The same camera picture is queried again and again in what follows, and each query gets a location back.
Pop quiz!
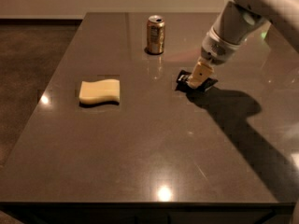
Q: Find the black rxbar chocolate wrapper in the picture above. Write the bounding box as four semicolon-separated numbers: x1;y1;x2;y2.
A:
176;70;218;92

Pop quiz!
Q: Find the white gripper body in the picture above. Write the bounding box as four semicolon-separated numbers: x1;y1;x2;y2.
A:
201;28;239;65

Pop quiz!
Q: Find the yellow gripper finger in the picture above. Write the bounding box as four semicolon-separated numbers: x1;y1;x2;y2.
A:
187;57;214;89

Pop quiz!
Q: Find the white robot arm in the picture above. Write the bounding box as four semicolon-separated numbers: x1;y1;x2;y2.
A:
187;0;299;89

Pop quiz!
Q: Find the yellow wavy sponge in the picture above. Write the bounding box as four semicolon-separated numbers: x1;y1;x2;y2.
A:
79;79;121;105

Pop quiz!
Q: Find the gold soda can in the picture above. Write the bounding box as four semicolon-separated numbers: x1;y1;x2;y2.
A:
147;15;165;55

